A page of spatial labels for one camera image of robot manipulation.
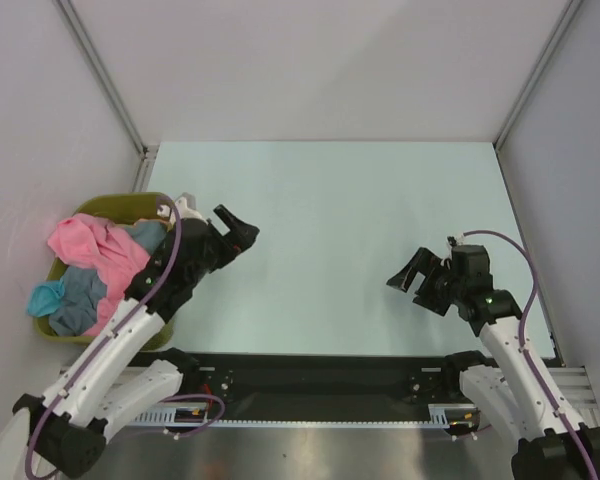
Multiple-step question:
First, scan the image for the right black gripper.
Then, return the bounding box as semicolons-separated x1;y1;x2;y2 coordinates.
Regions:
386;247;465;316

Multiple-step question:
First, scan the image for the pink t shirt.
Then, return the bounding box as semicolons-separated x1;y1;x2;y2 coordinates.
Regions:
47;212;154;337

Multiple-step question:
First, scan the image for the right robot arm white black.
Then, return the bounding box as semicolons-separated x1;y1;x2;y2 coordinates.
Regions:
386;245;600;479

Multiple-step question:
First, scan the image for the aluminium front rail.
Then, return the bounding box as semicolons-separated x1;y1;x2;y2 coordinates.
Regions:
59;364;594;416

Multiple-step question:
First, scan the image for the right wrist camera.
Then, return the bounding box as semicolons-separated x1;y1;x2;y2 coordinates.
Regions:
447;236;491;279

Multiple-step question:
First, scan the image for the left aluminium frame post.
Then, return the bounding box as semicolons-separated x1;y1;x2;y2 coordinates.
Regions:
54;0;146;154

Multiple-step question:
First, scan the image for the olive green plastic bin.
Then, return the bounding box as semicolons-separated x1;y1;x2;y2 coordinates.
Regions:
33;193;170;346

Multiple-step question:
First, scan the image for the grey blue t shirt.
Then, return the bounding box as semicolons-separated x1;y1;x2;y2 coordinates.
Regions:
47;219;169;337

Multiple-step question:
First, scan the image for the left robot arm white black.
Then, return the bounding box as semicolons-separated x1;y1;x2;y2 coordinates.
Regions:
14;197;260;479

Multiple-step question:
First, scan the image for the right aluminium frame post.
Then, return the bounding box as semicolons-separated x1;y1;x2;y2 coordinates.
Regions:
494;0;586;151

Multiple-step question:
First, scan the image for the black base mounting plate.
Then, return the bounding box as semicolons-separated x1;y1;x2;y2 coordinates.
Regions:
193;353;468;419

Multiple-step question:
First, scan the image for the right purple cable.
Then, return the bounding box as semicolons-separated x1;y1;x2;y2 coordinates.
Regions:
462;229;599;480

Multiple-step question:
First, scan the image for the aluminium frame post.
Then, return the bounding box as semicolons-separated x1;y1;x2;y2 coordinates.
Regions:
494;0;586;151
54;0;146;154

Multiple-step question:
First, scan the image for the white slotted cable duct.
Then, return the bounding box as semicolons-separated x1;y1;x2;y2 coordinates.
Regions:
129;403;480;431

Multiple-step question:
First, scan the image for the turquoise t shirt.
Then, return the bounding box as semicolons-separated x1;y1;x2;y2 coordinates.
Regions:
26;280;65;318

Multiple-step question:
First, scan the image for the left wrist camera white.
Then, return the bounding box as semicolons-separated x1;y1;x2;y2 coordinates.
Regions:
156;193;206;226

